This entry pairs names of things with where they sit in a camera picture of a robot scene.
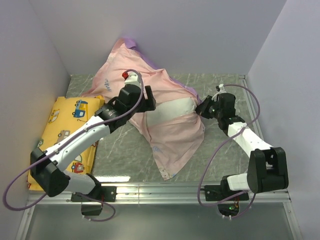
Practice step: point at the white pillow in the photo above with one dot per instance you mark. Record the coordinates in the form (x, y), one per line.
(170, 110)

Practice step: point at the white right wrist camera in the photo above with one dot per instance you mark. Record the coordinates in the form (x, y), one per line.
(220, 89)

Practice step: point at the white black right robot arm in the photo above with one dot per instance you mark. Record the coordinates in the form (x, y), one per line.
(267, 168)

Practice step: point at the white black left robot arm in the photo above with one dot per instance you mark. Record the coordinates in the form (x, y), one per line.
(49, 167)

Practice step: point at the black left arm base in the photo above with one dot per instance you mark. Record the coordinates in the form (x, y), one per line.
(92, 204)

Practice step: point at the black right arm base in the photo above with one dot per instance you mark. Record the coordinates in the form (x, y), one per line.
(216, 193)

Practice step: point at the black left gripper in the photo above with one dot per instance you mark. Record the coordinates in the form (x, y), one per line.
(149, 104)

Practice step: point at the yellow cartoon car pillow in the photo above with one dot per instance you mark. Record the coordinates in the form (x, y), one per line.
(67, 116)

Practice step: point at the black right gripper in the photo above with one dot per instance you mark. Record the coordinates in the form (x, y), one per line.
(202, 108)

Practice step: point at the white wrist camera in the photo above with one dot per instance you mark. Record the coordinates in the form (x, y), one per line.
(131, 78)
(220, 89)

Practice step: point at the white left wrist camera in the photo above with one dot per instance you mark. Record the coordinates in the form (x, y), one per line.
(131, 78)

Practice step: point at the pink purple pillowcase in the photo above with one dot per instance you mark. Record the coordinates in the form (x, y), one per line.
(174, 130)

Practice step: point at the aluminium frame rail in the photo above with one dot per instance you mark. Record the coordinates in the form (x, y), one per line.
(163, 211)

